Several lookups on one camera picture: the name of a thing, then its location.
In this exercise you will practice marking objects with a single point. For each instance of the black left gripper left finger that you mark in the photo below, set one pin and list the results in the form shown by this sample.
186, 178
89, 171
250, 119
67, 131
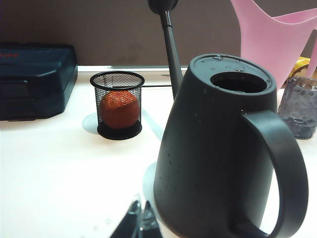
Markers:
131, 220

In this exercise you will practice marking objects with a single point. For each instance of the orange ball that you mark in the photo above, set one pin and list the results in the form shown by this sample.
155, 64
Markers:
119, 110

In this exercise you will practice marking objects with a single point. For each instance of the yellow chips bag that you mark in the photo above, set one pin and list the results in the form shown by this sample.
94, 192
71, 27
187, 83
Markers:
301, 65

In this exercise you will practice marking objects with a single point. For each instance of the textured clear glass cup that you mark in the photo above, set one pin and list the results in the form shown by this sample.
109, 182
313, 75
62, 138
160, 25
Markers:
299, 106

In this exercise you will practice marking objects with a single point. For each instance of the black plastic watering can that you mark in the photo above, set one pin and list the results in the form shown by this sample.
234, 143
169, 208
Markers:
210, 148

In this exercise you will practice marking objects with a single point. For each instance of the black plastic case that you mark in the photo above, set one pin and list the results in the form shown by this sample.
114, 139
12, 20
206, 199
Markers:
32, 81

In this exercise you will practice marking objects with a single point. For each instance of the brown desk partition board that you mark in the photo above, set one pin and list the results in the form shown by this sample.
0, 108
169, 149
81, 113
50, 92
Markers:
99, 29

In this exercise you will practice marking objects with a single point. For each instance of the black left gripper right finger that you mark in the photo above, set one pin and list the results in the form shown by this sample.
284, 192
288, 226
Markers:
149, 223

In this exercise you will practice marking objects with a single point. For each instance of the pink plastic watering can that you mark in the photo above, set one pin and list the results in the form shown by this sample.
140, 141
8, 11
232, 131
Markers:
260, 44

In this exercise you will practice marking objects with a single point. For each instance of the black mesh pen holder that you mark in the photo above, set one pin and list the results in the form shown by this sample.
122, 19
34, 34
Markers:
116, 79

